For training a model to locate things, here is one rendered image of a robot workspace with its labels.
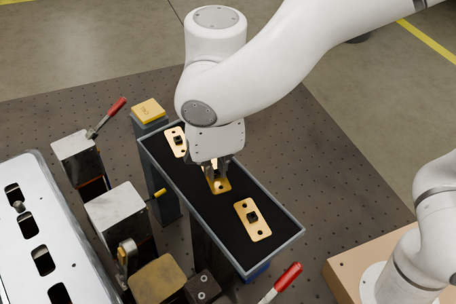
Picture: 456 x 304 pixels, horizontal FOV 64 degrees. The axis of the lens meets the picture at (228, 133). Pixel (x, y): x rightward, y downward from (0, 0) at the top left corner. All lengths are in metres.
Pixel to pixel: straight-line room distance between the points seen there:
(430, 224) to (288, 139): 0.81
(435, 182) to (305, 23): 0.44
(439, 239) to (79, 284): 0.67
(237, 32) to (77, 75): 2.63
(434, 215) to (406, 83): 2.47
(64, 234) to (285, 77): 0.64
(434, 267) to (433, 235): 0.05
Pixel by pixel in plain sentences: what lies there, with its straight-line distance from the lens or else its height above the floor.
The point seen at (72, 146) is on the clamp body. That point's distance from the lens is 0.98.
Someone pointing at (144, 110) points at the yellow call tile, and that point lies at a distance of 0.88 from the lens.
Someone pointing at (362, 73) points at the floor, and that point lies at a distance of 3.12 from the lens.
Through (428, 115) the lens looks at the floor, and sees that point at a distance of 2.94.
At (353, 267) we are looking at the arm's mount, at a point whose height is 0.79.
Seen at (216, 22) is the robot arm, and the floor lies 1.50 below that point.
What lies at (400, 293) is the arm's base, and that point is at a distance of 0.96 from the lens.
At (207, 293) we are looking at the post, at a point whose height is 1.10.
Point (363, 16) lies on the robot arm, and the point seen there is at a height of 1.55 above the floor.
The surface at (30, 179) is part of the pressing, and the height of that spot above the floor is 1.00.
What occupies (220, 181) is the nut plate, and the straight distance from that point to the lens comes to 0.72.
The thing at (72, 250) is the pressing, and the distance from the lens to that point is 0.89.
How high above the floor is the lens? 1.74
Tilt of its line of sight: 46 degrees down
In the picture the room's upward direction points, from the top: 2 degrees clockwise
